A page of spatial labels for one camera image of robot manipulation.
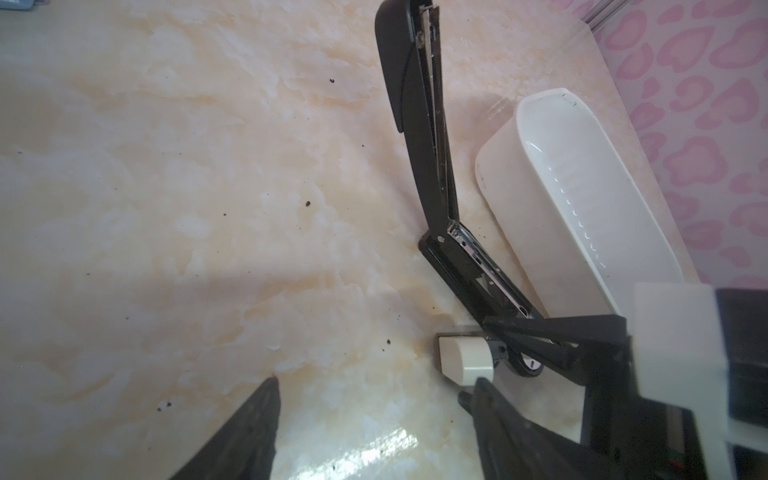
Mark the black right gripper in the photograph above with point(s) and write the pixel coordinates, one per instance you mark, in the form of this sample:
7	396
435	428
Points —
697	365

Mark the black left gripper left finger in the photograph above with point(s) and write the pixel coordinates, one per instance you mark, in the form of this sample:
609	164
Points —
245	445

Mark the aluminium frame corner post right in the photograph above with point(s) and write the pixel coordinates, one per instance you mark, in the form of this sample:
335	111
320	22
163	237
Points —
602	11

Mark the white plastic tray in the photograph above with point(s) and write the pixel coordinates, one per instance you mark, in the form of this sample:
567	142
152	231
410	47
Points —
569	208

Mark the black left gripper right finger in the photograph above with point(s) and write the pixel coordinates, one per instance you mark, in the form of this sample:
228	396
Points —
513	447

